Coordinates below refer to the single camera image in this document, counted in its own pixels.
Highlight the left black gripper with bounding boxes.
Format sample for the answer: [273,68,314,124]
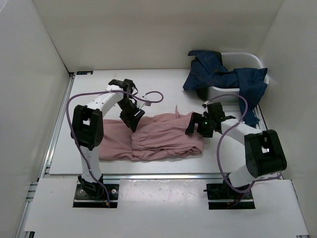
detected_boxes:
[116,99,145,132]

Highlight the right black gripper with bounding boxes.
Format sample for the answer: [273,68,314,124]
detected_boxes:
[185,113,214,138]

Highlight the pink trousers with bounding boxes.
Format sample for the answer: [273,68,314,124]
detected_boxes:
[99,110,204,161]

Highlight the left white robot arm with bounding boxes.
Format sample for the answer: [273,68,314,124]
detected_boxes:
[71,79,145,198]

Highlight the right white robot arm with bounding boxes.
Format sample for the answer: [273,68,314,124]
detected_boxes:
[185,102,287,198]

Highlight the dark blue jeans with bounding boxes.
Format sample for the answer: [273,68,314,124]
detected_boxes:
[183,50,267,127]

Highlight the white plastic basket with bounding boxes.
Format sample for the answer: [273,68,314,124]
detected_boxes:
[208,52,269,105]

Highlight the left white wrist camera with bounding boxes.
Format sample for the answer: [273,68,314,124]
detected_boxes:
[136,96,151,109]

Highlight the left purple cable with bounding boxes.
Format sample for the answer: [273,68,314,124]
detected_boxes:
[66,90,164,201]

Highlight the purple cable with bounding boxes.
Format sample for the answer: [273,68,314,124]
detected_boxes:
[203,93,283,194]
[66,90,164,201]

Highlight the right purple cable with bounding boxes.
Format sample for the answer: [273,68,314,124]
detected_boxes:
[203,93,283,194]

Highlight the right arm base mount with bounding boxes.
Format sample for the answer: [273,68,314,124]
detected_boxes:
[204,183,256,210]

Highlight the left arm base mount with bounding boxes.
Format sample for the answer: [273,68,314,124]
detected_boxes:
[73,177,119,208]

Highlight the aluminium left rail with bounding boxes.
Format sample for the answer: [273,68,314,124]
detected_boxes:
[37,72,75,182]

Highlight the aluminium front rail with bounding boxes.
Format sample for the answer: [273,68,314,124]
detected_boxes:
[26,173,223,202]

